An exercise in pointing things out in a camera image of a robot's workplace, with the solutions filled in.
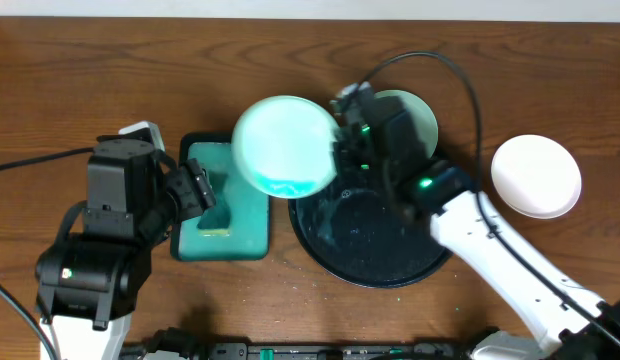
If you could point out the round black tray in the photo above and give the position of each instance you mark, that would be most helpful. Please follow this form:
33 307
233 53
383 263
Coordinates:
349 230

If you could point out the mint green plate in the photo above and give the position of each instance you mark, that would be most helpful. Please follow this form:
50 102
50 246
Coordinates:
283 146

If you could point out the dark green sponge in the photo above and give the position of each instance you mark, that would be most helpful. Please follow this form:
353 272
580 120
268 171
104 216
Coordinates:
215 221

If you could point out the white plate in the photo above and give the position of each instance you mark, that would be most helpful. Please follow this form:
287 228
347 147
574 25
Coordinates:
536 176

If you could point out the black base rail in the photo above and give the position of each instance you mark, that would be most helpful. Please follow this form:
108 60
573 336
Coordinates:
177 344

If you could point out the mint plate with stain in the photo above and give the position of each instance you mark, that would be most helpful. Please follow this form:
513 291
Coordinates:
422 116

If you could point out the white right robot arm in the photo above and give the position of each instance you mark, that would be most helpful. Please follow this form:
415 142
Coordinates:
566 320

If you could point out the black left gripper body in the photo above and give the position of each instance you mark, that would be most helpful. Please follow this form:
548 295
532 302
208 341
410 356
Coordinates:
194 183

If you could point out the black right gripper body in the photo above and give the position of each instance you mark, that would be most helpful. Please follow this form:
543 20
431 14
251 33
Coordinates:
350 145

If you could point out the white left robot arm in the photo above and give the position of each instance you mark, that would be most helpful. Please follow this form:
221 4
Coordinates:
90 277

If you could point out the black rectangular soap tray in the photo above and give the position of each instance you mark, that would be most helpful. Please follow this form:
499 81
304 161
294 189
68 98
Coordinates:
249 226

